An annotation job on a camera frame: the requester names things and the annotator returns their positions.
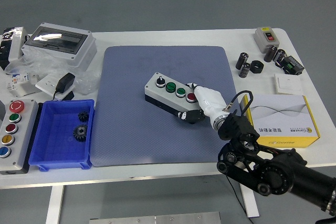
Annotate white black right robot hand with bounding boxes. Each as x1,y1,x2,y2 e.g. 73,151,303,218
177,82,228,125

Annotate grey four-button control box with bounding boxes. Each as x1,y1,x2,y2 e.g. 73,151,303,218
144,71,205,124

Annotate grey five-button control box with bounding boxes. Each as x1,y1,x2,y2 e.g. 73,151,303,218
0,99,39,175

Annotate black cylindrical capacitor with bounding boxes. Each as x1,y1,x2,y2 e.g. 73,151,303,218
238,62,251,79
272,48,286,65
264,45,278,63
235,52,249,70

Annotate black hex nut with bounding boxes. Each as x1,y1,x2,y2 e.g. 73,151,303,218
249,60,265,74

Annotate yellow white cardboard box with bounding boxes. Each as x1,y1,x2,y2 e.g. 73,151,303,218
240,94,321,148

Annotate blue-grey table mat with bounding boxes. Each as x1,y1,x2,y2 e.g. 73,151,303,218
90,45,249,167

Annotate black module green terminals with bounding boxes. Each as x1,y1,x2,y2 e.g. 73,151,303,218
279,55,305,76

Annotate white table leg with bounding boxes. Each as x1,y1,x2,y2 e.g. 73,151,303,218
45,186,65,224
240,183,260,218

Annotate clear plastic bag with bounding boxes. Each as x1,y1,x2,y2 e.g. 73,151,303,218
4,48,102,96

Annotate large black bevel gear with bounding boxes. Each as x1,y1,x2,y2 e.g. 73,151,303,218
72,124,89,143

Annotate black power adapter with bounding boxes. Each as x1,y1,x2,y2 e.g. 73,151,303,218
52,72,76,101

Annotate blue plastic bin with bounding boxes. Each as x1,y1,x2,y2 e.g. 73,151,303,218
28,99,95,172

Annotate white circuit breaker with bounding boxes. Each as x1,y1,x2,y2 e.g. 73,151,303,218
5,73,40,98

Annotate white wall switch plate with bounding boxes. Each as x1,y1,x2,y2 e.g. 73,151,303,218
274,73,303,95

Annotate grey red-black switch box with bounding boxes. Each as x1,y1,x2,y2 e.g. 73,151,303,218
254,26,281,54

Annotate black cable under table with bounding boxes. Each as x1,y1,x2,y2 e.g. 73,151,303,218
225,175,254,224

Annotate grey enclosure with clear lid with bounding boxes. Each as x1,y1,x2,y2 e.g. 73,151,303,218
20,22,97,72

